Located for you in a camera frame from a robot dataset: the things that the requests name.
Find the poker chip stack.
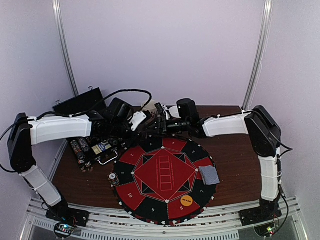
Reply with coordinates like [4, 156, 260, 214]
[108, 172, 120, 187]

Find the orange big blind button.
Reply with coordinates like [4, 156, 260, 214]
[180, 195, 194, 207]

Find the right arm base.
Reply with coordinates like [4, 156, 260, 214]
[239, 206, 282, 238]

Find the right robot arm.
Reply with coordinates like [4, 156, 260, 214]
[147, 98, 292, 221]

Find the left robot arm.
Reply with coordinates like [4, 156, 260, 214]
[6, 98, 152, 222]

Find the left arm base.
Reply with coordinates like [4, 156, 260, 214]
[44, 202, 90, 239]

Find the white orange bowl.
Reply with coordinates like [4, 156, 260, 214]
[169, 105, 181, 119]

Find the beige patterned mug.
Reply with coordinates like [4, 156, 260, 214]
[141, 100, 158, 118]

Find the boxed card deck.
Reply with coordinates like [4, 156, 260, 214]
[91, 141, 112, 155]

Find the round poker mat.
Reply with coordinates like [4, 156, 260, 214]
[111, 137, 217, 226]

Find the black poker chip case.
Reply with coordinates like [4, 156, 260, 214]
[53, 87, 132, 172]

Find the blue playing card deck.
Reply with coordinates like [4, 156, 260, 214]
[198, 165, 220, 186]

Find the left aluminium frame post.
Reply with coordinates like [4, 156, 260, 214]
[52, 0, 79, 97]

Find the aluminium frame post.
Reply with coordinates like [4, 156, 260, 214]
[241, 0, 274, 110]
[52, 0, 79, 97]

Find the right aluminium frame post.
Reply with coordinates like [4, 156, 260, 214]
[241, 0, 274, 110]

